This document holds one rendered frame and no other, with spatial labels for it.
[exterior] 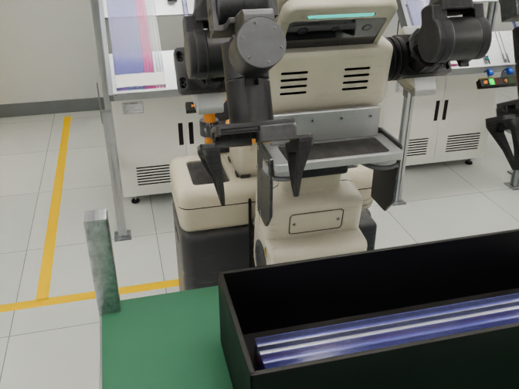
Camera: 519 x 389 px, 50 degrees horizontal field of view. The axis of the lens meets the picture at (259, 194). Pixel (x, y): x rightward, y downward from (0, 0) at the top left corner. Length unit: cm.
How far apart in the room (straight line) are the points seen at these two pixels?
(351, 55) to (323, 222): 37
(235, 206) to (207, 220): 8
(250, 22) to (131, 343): 43
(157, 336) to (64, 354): 147
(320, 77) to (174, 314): 53
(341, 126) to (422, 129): 228
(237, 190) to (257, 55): 82
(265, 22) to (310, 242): 66
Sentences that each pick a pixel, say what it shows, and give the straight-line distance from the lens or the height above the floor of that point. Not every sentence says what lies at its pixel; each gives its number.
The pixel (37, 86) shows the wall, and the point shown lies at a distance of 456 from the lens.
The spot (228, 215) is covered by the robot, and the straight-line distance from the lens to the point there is 145.
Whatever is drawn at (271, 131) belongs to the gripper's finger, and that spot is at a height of 120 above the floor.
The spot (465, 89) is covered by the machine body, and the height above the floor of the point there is 50.
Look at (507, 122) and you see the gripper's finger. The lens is 86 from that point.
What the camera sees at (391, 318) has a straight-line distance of 74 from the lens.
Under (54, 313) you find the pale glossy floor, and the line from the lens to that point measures 242.
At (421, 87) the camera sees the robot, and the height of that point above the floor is 112.
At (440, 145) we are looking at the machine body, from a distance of 348.
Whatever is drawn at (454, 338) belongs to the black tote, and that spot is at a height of 106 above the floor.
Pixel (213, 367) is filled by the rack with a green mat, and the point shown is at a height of 95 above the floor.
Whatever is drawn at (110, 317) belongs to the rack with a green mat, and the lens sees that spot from 82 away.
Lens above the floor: 146
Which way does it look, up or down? 28 degrees down
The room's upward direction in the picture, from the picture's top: straight up
